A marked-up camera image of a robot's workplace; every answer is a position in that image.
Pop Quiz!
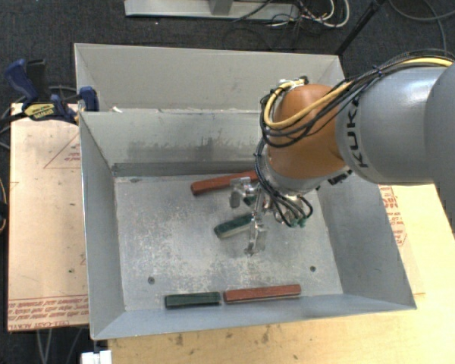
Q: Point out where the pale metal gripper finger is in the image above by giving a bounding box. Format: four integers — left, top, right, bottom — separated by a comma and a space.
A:
256, 218, 268, 253
244, 212, 260, 257

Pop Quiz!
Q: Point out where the dark green flat block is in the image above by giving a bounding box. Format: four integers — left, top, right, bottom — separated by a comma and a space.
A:
164, 291, 222, 310
213, 213, 254, 240

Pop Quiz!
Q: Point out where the red-brown flat block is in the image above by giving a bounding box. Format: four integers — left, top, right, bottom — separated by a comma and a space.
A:
223, 284, 303, 304
190, 170, 259, 197

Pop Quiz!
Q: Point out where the grey metal bin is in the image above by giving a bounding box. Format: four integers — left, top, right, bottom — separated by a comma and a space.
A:
74, 42, 418, 341

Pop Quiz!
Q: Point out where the brown cardboard board, red print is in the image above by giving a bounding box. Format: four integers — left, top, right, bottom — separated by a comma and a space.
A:
7, 102, 426, 333

